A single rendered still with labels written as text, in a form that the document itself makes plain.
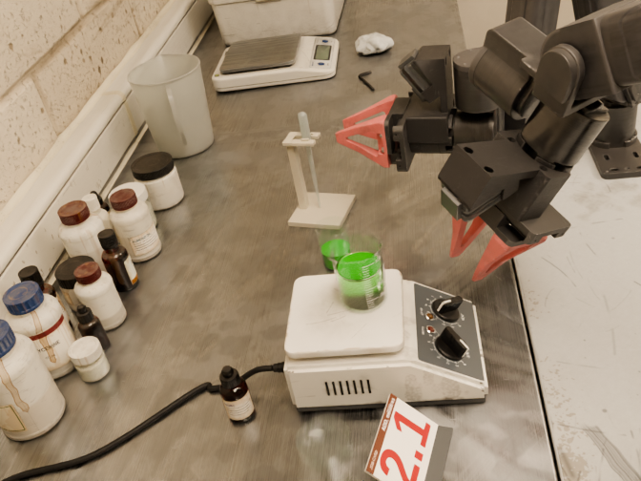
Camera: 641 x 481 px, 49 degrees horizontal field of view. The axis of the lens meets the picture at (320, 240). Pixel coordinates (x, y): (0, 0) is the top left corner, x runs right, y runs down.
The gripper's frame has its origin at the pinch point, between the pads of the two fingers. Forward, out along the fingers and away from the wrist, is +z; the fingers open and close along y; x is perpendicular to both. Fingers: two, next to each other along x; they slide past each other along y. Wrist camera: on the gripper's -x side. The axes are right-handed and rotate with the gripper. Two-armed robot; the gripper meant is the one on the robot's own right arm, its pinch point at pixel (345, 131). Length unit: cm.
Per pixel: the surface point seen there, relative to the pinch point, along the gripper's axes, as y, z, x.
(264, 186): -7.0, 17.9, 14.0
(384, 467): 42.6, -14.3, 10.6
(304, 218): 2.1, 7.7, 13.2
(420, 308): 24.9, -14.3, 7.5
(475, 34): -117, 0, 34
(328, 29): -72, 27, 13
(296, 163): -0.2, 8.3, 5.3
